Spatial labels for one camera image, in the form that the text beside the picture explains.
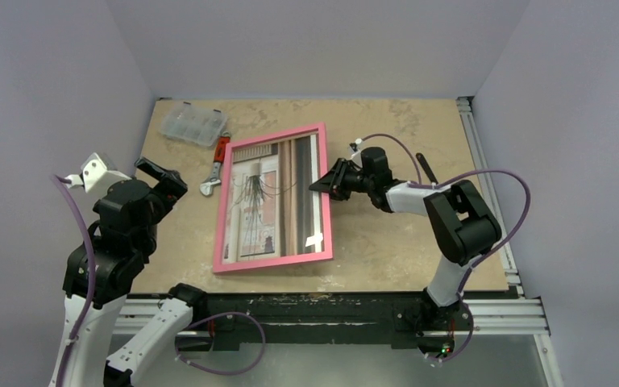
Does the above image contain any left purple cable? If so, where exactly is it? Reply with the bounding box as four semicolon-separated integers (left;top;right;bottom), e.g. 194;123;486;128
52;175;98;387

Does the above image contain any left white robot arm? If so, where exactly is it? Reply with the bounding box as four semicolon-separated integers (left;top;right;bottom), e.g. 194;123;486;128
50;154;209;386

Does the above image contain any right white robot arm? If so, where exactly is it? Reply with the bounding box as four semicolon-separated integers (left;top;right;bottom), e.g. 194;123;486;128
309;147;501;328

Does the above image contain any red handled adjustable wrench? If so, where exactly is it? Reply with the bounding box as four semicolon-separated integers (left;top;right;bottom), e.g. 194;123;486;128
199;131;231;197

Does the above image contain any pink picture frame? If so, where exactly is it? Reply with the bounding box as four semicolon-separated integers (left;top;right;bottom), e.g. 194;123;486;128
212;122;335;275

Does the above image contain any clear plastic screw box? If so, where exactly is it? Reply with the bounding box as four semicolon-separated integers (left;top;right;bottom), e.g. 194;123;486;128
160;102;228;148

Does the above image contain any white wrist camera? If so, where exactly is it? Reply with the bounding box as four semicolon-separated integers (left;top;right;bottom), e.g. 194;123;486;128
64;152;131;198
348;138;364;160

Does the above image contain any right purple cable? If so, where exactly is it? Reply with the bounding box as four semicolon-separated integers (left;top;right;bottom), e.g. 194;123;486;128
349;133;532;295

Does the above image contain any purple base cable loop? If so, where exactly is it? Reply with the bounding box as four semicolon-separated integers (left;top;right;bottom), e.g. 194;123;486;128
172;311;268;376

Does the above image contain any black adjustable wrench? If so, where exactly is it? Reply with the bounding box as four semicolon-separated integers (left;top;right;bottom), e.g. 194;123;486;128
415;152;438;185

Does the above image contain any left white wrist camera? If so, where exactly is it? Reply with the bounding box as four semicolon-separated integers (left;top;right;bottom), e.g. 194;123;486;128
64;152;131;198

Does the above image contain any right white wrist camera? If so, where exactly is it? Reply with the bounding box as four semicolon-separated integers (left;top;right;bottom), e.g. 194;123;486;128
348;138;364;160

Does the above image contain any aluminium frame rail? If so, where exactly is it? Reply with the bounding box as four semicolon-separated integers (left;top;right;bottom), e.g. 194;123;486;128
111;96;552;338

